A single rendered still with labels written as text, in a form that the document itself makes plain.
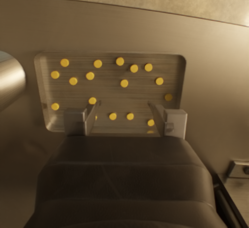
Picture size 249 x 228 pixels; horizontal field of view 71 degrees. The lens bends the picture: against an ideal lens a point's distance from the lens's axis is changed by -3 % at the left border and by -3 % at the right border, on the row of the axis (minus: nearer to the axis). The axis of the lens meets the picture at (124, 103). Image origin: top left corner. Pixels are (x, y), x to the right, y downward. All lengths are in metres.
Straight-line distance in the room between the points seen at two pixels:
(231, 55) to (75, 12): 0.22
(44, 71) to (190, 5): 0.94
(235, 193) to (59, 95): 0.33
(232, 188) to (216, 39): 0.26
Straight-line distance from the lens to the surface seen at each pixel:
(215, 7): 1.16
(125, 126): 0.30
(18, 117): 0.34
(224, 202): 0.42
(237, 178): 0.42
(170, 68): 0.27
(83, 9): 0.26
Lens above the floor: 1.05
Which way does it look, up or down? 66 degrees down
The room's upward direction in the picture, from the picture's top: 180 degrees clockwise
